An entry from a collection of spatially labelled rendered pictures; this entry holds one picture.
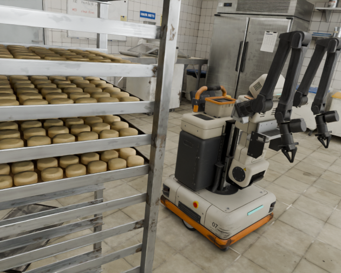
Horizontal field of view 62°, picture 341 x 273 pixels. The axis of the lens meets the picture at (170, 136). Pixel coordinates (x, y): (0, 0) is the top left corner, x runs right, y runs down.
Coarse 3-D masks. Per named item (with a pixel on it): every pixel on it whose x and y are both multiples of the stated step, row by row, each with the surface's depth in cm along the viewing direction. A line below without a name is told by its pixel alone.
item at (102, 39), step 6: (102, 6) 98; (102, 12) 99; (102, 36) 102; (102, 42) 102; (102, 48) 103; (96, 192) 122; (102, 192) 124; (96, 198) 123; (96, 216) 127; (96, 228) 129; (96, 246) 132
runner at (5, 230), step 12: (96, 204) 74; (108, 204) 76; (120, 204) 78; (132, 204) 80; (48, 216) 68; (60, 216) 70; (72, 216) 71; (84, 216) 73; (0, 228) 63; (12, 228) 64; (24, 228) 66; (36, 228) 67
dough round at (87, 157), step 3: (84, 153) 82; (87, 153) 82; (90, 153) 82; (93, 153) 83; (96, 153) 83; (81, 156) 81; (84, 156) 80; (87, 156) 81; (90, 156) 81; (93, 156) 81; (96, 156) 81; (81, 159) 80; (84, 159) 79; (87, 159) 79; (90, 159) 79; (93, 159) 80; (96, 159) 81; (84, 162) 80; (87, 162) 79
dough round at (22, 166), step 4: (24, 160) 74; (12, 164) 72; (16, 164) 72; (20, 164) 72; (24, 164) 72; (28, 164) 72; (32, 164) 73; (12, 168) 70; (16, 168) 70; (20, 168) 70; (24, 168) 71; (28, 168) 71; (32, 168) 73; (12, 172) 71; (16, 172) 70
